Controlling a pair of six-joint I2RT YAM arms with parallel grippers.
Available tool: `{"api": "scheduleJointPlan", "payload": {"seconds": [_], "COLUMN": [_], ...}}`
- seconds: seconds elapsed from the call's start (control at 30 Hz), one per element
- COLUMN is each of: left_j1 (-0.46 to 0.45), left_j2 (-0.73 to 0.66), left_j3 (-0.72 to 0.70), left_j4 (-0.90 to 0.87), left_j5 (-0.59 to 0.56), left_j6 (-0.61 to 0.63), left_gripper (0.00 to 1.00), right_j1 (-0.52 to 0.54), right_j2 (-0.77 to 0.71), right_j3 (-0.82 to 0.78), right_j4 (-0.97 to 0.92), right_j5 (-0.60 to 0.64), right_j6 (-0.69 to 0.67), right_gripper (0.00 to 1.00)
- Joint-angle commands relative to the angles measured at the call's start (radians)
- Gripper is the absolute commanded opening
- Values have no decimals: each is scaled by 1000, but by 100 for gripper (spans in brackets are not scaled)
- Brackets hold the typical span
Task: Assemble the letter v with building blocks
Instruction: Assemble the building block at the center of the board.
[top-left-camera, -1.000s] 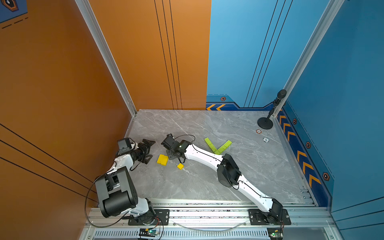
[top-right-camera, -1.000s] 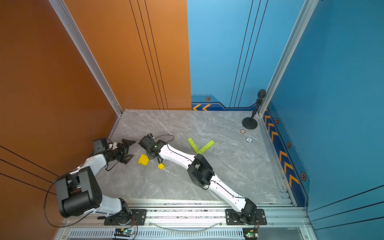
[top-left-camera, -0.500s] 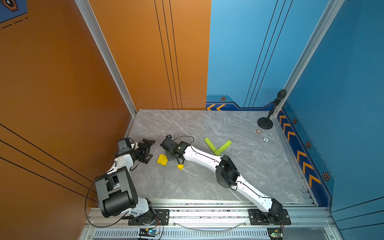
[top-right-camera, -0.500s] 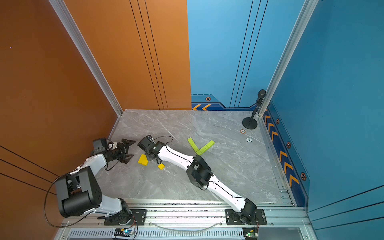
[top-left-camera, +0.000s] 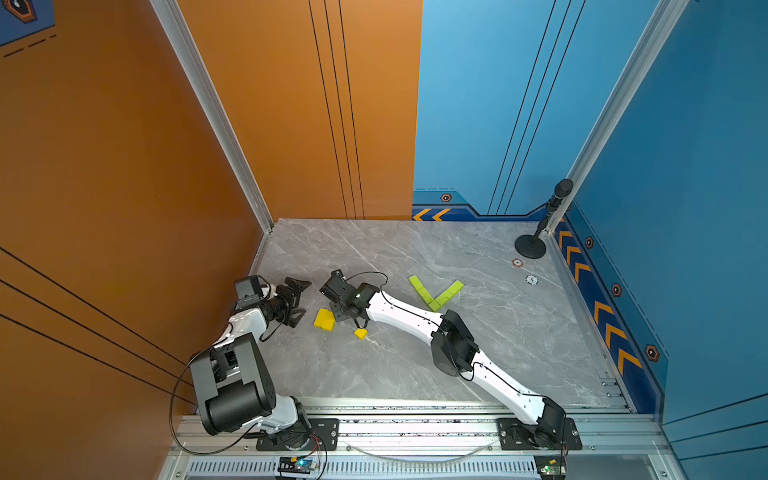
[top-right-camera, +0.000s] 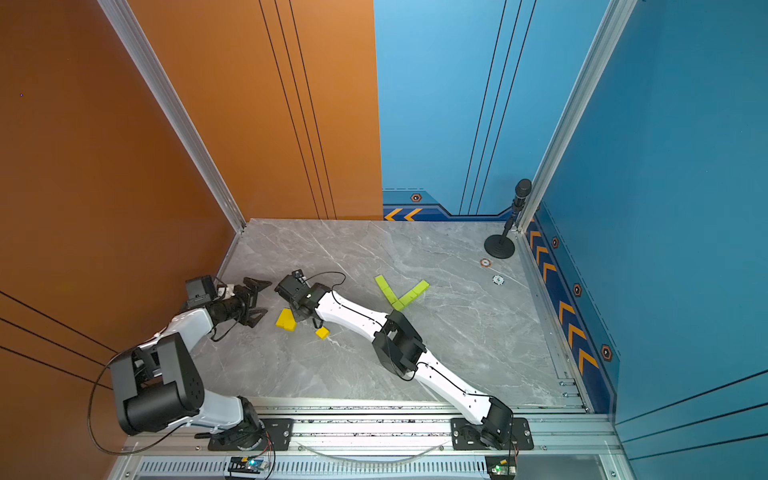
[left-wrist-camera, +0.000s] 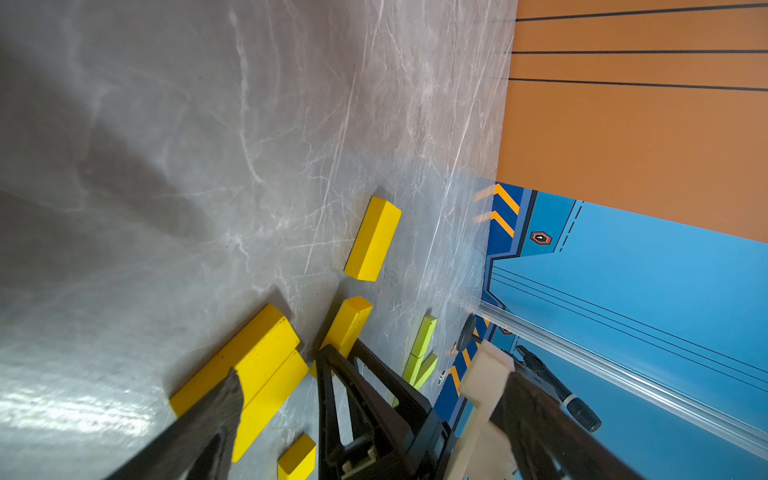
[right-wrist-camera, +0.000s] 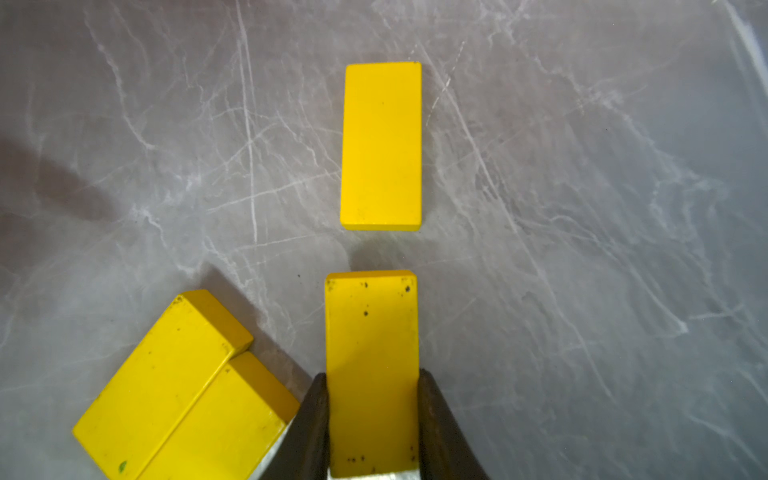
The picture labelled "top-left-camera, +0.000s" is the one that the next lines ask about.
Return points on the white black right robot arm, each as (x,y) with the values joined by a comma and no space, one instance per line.
(456,353)

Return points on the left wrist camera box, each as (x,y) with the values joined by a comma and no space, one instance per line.
(251,290)

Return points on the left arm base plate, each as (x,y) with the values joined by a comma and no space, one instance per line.
(322,432)

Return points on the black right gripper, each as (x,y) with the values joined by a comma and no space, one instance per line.
(337,315)

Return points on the green circuit board right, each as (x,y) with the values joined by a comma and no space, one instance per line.
(550,468)

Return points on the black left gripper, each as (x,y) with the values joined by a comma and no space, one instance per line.
(291,299)

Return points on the lime green long block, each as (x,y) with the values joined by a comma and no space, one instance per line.
(456,287)
(426,296)
(444,297)
(416,283)

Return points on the black microphone stand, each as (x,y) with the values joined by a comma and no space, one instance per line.
(531,246)

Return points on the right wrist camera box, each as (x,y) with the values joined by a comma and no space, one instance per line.
(336,285)

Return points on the yellow long block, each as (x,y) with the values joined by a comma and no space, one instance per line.
(325,320)

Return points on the green circuit board left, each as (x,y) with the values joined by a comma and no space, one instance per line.
(297,466)

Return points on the aluminium front rail frame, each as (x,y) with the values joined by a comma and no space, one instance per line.
(416,439)

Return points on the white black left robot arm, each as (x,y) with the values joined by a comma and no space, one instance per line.
(233,387)

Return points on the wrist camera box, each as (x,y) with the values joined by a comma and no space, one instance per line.
(336,285)
(251,290)

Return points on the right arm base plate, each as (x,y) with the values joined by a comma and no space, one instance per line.
(514,435)

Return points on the green circuit board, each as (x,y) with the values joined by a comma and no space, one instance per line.
(550,468)
(297,466)

